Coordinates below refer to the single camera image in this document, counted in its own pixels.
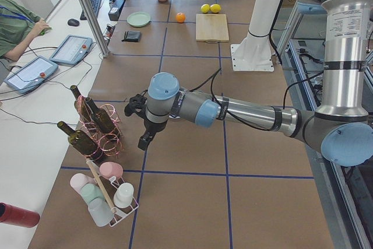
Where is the orange fruit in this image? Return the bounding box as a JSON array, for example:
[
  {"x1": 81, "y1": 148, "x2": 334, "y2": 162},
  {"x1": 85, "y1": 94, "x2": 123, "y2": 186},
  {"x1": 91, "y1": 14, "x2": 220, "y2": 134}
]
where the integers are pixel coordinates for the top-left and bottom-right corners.
[{"x1": 175, "y1": 12, "x2": 186, "y2": 23}]

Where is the green plate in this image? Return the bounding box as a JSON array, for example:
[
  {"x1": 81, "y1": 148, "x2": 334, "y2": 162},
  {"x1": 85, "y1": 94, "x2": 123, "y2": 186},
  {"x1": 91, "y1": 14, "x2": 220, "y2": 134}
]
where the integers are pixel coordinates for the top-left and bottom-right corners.
[{"x1": 126, "y1": 12, "x2": 151, "y2": 27}]

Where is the person's hand on desk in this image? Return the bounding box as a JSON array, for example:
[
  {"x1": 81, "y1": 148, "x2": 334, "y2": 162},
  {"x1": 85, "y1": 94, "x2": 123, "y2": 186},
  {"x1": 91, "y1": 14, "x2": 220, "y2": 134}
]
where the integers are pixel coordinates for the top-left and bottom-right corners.
[{"x1": 31, "y1": 20, "x2": 50, "y2": 36}]

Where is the pink cup on rack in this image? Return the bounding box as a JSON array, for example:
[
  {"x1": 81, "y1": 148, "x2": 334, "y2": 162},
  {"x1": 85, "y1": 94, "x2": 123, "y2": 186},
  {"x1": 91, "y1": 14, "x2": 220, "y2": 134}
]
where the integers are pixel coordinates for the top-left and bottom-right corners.
[{"x1": 99, "y1": 162, "x2": 123, "y2": 179}]

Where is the middle dark wine bottle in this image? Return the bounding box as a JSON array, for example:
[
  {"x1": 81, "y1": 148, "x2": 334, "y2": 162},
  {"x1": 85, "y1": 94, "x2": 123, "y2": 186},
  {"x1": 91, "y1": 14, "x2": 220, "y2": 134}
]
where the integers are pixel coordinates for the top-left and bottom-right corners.
[{"x1": 85, "y1": 97, "x2": 121, "y2": 139}]

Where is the dark wine bottle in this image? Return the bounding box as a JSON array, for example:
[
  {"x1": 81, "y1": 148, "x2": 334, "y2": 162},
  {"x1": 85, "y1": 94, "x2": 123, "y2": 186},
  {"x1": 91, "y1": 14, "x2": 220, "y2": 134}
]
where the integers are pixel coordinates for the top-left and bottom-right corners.
[
  {"x1": 57, "y1": 121, "x2": 105, "y2": 164},
  {"x1": 70, "y1": 85, "x2": 91, "y2": 122},
  {"x1": 85, "y1": 97, "x2": 121, "y2": 139}
]

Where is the white cup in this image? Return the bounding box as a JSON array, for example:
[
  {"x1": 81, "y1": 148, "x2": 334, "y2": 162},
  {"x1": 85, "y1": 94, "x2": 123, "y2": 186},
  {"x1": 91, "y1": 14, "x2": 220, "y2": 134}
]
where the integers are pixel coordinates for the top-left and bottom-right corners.
[{"x1": 114, "y1": 183, "x2": 134, "y2": 208}]

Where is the back dark wine bottle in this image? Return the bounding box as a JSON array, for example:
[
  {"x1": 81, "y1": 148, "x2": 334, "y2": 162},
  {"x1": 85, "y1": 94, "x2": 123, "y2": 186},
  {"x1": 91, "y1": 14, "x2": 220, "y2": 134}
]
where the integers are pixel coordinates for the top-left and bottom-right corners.
[{"x1": 70, "y1": 85, "x2": 91, "y2": 122}]

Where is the front dark wine bottle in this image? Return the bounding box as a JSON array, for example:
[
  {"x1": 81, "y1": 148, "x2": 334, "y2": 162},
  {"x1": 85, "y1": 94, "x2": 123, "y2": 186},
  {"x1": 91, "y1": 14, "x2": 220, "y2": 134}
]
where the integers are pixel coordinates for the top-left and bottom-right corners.
[{"x1": 57, "y1": 121, "x2": 105, "y2": 164}]

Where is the mint green cup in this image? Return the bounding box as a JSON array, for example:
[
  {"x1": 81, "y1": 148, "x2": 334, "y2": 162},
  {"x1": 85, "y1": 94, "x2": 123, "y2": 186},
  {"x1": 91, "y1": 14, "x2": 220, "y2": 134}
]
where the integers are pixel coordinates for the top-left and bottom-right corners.
[{"x1": 80, "y1": 183, "x2": 104, "y2": 205}]

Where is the pale pink cup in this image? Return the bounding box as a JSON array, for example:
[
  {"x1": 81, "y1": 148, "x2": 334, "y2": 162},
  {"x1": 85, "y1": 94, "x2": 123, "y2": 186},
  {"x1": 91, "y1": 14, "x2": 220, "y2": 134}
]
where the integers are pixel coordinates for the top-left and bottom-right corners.
[{"x1": 69, "y1": 173, "x2": 96, "y2": 194}]

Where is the grey blue cup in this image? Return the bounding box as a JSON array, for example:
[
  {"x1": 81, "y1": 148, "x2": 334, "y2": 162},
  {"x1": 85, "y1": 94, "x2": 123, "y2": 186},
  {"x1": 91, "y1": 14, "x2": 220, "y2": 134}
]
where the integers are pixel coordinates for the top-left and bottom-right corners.
[{"x1": 87, "y1": 198, "x2": 114, "y2": 227}]

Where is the folded grey cloth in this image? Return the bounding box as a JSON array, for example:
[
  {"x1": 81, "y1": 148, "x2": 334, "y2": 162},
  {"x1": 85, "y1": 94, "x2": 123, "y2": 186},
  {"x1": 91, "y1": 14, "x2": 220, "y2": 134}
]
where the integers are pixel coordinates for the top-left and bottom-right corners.
[{"x1": 122, "y1": 30, "x2": 142, "y2": 43}]

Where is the far teach pendant tablet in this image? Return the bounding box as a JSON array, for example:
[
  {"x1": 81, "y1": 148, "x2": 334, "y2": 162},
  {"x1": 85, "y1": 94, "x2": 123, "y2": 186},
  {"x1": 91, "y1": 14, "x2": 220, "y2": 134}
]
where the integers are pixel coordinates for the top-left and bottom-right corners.
[{"x1": 50, "y1": 34, "x2": 93, "y2": 65}]

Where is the teach pendant tablet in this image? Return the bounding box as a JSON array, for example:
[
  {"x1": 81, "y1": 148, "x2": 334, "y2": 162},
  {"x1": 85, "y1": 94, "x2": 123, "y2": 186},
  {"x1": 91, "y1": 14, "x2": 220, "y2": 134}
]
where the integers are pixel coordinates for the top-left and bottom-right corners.
[
  {"x1": 50, "y1": 34, "x2": 93, "y2": 65},
  {"x1": 5, "y1": 56, "x2": 58, "y2": 94}
]

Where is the bamboo cutting board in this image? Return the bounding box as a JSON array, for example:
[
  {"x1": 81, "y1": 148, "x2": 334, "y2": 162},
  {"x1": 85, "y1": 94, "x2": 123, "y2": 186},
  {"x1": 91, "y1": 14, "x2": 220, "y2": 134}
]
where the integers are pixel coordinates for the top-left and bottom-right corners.
[{"x1": 196, "y1": 14, "x2": 230, "y2": 43}]

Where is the near teach pendant tablet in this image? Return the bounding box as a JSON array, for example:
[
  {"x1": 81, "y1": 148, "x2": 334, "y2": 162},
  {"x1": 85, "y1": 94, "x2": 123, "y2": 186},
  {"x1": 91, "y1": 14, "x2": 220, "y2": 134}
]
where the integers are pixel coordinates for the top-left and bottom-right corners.
[{"x1": 5, "y1": 56, "x2": 58, "y2": 94}]

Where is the left yellow lemon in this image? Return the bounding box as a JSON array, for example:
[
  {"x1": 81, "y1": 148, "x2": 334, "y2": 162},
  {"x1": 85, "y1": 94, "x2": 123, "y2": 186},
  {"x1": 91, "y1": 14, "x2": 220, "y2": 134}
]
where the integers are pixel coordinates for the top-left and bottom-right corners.
[{"x1": 200, "y1": 3, "x2": 210, "y2": 14}]

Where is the yellow lemon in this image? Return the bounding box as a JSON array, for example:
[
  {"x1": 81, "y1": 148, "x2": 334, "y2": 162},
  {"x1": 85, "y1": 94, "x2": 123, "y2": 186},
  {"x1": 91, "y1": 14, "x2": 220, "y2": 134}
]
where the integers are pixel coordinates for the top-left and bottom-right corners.
[
  {"x1": 200, "y1": 3, "x2": 210, "y2": 14},
  {"x1": 210, "y1": 3, "x2": 221, "y2": 13}
]

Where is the black computer mouse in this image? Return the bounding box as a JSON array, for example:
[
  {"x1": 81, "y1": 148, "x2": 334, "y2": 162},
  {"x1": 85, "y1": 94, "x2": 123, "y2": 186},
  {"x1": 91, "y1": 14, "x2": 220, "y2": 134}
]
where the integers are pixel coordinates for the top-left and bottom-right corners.
[{"x1": 67, "y1": 19, "x2": 80, "y2": 27}]

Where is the right yellow lemon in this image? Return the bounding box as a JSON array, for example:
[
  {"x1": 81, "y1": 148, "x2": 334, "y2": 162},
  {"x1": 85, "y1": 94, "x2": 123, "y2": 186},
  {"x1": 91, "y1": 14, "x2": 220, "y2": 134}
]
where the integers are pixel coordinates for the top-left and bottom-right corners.
[{"x1": 210, "y1": 3, "x2": 221, "y2": 13}]

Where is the black keyboard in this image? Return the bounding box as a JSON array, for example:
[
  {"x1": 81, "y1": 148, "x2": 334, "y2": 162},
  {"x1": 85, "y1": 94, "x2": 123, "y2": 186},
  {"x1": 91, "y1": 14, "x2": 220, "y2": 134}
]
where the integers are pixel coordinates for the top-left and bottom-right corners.
[{"x1": 90, "y1": 0, "x2": 102, "y2": 17}]

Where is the red cylinder bottle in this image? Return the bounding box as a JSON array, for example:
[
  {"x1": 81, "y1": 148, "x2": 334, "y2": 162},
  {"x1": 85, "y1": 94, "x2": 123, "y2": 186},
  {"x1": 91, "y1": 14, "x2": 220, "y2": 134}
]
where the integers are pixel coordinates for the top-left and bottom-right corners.
[{"x1": 1, "y1": 202, "x2": 40, "y2": 228}]

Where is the seated person green shirt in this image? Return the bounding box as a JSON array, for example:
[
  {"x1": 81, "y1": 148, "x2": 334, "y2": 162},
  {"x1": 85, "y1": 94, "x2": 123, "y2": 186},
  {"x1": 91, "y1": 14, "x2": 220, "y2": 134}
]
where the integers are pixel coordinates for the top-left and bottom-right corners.
[{"x1": 1, "y1": 0, "x2": 51, "y2": 62}]

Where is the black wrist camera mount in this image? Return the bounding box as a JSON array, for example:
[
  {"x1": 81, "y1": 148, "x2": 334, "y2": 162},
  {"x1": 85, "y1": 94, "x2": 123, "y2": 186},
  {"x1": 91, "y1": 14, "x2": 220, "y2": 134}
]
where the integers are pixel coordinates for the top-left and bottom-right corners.
[{"x1": 124, "y1": 94, "x2": 147, "y2": 118}]

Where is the copper wire bottle rack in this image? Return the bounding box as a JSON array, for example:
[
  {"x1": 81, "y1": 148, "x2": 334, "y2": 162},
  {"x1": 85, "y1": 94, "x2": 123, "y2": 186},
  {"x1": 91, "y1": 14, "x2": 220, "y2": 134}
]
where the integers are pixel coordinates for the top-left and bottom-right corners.
[{"x1": 79, "y1": 103, "x2": 122, "y2": 157}]

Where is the wooden rack handle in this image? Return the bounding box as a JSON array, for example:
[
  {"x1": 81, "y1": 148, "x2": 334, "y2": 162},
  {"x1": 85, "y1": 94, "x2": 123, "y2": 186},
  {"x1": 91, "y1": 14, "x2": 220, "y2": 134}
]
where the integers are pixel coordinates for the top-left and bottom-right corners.
[{"x1": 86, "y1": 160, "x2": 117, "y2": 213}]

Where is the aluminium frame post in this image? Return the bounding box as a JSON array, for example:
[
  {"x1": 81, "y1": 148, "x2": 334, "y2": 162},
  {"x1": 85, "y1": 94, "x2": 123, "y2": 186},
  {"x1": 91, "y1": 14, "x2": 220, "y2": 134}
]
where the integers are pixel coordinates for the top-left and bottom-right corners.
[{"x1": 79, "y1": 0, "x2": 110, "y2": 58}]

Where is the white camera pillar base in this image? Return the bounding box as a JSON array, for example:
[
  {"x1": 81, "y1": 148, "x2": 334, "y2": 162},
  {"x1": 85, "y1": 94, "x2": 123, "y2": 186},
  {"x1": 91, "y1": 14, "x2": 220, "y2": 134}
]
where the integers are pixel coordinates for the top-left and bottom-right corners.
[{"x1": 231, "y1": 0, "x2": 281, "y2": 72}]

